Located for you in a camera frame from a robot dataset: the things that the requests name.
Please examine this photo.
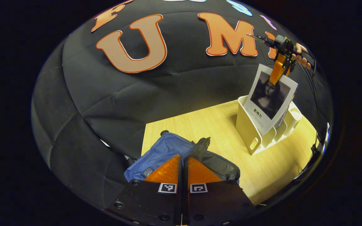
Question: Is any portrait cover book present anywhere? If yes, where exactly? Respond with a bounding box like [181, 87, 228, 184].
[243, 64, 298, 135]

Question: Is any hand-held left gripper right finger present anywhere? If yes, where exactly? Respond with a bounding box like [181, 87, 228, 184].
[184, 156, 257, 226]

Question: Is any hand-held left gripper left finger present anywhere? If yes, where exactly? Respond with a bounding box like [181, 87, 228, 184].
[106, 154, 183, 226]

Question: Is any white bookshelf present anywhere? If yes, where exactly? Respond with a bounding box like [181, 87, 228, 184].
[235, 95, 303, 156]

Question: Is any blue schoolbag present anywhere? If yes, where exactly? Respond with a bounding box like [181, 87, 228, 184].
[124, 132, 241, 184]

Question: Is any bright background equipment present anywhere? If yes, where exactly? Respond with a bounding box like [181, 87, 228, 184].
[311, 122, 330, 157]

